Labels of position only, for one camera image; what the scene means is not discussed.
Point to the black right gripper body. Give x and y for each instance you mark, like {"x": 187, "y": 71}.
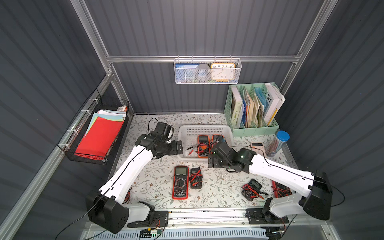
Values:
{"x": 211, "y": 160}

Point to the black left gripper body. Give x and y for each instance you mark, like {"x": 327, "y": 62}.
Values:
{"x": 178, "y": 147}

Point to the orange multimeter with leads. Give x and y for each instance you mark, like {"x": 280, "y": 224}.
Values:
{"x": 203, "y": 146}

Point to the large red multimeter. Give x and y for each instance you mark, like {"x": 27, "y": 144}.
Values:
{"x": 181, "y": 183}

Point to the small black multimeter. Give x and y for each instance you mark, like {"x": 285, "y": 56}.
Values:
{"x": 196, "y": 178}

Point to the small dark green-screen multimeter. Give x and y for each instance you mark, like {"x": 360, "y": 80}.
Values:
{"x": 251, "y": 190}

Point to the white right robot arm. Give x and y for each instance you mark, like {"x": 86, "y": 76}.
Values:
{"x": 312, "y": 191}

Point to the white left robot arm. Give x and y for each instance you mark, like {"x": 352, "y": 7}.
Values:
{"x": 106, "y": 208}

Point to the white plastic basket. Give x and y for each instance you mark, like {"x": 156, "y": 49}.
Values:
{"x": 188, "y": 135}

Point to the blue box in basket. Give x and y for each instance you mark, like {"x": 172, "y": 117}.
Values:
{"x": 185, "y": 73}

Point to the pink calculator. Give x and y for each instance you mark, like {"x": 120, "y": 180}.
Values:
{"x": 259, "y": 146}

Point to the green desk file organizer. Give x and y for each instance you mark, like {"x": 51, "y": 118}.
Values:
{"x": 251, "y": 109}

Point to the blue-lid clear pencil jar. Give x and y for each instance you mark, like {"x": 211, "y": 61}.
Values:
{"x": 276, "y": 144}

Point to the red paper folder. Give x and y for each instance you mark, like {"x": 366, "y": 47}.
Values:
{"x": 99, "y": 137}

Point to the yellow white alarm clock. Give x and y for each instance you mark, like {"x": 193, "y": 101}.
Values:
{"x": 223, "y": 72}

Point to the grey tape roll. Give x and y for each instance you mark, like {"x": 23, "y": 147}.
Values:
{"x": 203, "y": 73}

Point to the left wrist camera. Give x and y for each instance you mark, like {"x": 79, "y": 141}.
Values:
{"x": 163, "y": 131}

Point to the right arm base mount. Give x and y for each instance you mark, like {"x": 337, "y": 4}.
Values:
{"x": 256, "y": 216}

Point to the black wire wall basket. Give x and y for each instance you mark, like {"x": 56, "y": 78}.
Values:
{"x": 102, "y": 105}

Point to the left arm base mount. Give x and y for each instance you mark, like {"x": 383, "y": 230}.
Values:
{"x": 155, "y": 219}

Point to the white wire wall basket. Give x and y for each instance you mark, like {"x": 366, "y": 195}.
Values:
{"x": 209, "y": 61}

